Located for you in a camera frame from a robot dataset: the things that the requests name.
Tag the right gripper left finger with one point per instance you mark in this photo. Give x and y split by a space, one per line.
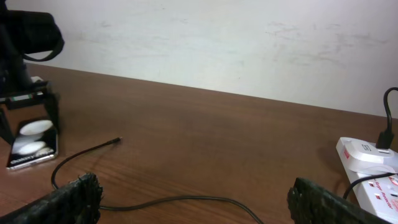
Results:
77 202

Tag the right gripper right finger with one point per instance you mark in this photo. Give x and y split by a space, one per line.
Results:
310 203

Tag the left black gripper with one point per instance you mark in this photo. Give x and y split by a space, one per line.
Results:
32 36

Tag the black smartphone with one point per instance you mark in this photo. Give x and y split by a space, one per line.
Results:
36 141

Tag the white USB charger adapter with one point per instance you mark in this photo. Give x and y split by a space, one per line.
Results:
364 158

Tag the white power strip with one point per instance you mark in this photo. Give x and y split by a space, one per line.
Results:
378 195

